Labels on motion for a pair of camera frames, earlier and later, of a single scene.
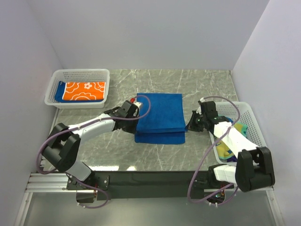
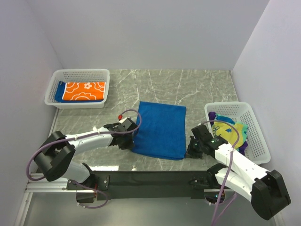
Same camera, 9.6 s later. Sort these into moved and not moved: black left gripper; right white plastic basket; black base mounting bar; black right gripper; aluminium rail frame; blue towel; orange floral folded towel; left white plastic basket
Moved: blue towel; black right gripper; black left gripper
Not moved: aluminium rail frame; left white plastic basket; black base mounting bar; orange floral folded towel; right white plastic basket
